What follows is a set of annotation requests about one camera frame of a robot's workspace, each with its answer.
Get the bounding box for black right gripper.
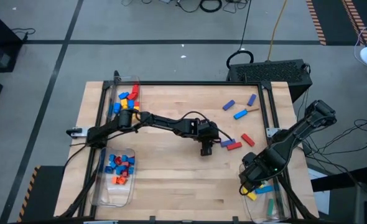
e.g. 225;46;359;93
238;149;289;189

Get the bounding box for light blue block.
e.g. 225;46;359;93
233;109;248;120

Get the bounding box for large clear plastic bin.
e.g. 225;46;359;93
90;147;137;208
238;159;292;224

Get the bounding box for small clear plastic bin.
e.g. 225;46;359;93
108;74;141;125

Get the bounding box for black computer case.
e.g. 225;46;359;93
226;58;314;103

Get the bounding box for hazard striped floor tape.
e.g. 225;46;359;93
341;0;367;47
306;0;327;46

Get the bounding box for black hazard-edged floor mat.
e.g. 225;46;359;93
17;164;66;223

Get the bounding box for black cabinet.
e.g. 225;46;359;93
0;6;26;74

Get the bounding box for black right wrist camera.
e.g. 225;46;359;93
241;151;258;167

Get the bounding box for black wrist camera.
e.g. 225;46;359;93
241;151;258;167
200;141;214;156

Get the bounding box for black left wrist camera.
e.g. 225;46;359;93
200;141;214;156

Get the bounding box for black cable coil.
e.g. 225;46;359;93
226;49;254;68
199;0;223;13

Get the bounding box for yellow cable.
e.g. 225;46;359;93
266;0;289;62

